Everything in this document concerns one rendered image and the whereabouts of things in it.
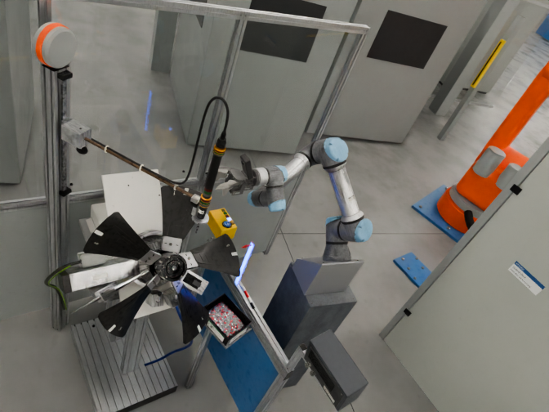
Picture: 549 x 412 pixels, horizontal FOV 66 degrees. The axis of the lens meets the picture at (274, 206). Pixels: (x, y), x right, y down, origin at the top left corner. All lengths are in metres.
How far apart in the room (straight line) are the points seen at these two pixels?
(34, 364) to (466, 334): 2.74
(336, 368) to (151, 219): 1.08
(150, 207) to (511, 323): 2.23
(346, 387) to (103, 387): 1.55
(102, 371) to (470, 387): 2.40
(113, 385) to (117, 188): 1.28
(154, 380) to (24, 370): 0.74
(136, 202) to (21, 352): 1.36
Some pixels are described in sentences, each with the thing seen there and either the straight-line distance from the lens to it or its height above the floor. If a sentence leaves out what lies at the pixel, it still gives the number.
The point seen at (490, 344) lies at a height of 0.77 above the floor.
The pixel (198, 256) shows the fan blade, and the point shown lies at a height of 1.19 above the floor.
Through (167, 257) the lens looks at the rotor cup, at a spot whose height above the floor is 1.26.
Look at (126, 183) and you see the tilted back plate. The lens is 2.07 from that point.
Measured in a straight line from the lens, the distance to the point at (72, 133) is 1.93.
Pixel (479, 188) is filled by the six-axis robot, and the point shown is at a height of 0.60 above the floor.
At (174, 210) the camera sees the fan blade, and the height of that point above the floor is 1.35.
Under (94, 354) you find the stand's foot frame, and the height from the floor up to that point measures 0.08.
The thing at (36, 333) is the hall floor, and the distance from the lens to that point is 3.14.
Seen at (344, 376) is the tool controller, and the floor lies 1.24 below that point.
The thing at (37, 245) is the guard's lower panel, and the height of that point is 0.67.
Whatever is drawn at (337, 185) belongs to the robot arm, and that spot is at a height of 1.58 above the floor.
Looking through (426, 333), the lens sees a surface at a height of 0.41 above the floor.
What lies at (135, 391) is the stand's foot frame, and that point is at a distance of 2.85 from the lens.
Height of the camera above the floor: 2.67
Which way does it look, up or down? 38 degrees down
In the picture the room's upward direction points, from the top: 23 degrees clockwise
